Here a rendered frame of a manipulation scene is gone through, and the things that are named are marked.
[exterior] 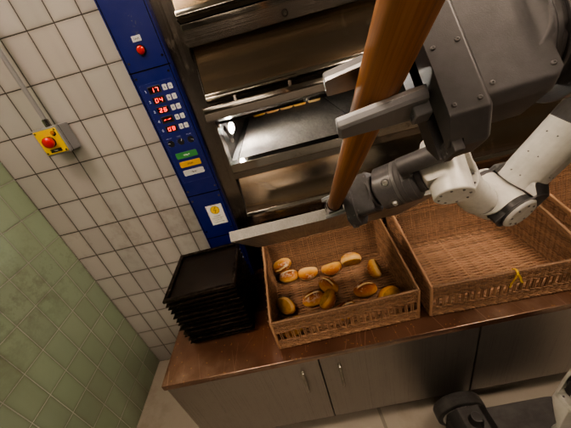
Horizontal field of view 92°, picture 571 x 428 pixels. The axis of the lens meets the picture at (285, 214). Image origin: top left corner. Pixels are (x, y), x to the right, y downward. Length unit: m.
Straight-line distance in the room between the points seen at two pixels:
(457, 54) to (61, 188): 1.50
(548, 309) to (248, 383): 1.12
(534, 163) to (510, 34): 0.56
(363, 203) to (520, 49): 0.42
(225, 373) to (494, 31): 1.18
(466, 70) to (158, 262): 1.53
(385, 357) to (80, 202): 1.45
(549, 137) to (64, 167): 1.58
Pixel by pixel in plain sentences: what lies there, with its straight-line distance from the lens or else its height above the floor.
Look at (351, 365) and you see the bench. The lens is 1.25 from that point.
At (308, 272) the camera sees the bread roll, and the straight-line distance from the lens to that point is 1.33.
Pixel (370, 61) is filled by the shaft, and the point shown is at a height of 1.53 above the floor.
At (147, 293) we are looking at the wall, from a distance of 1.78.
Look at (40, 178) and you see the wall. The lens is 1.59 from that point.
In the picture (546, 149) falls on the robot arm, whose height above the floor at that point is 1.25.
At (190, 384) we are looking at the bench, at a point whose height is 0.56.
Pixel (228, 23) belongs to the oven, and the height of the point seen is 1.67.
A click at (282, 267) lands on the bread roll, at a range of 1.35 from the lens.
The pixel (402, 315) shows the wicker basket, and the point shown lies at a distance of 1.18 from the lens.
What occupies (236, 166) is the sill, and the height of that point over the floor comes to 1.17.
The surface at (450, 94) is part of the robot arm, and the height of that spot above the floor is 1.50.
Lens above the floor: 1.54
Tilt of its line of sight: 30 degrees down
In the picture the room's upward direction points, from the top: 16 degrees counter-clockwise
